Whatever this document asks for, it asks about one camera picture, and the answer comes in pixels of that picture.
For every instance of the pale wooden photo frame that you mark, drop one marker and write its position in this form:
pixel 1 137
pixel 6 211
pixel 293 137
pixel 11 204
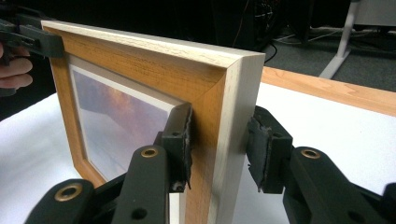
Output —
pixel 140 62

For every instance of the white desk frame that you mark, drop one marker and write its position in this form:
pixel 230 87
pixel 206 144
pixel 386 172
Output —
pixel 342 40

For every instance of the white table mat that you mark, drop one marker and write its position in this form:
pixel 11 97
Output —
pixel 327 130

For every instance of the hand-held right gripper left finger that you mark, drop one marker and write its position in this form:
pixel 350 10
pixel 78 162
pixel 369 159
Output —
pixel 177 146

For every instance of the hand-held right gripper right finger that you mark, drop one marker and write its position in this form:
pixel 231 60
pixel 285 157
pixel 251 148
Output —
pixel 271 155

